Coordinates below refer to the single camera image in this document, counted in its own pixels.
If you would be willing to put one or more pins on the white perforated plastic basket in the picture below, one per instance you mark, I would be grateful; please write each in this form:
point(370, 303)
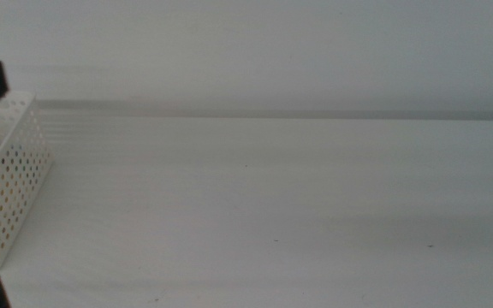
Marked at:
point(19, 171)

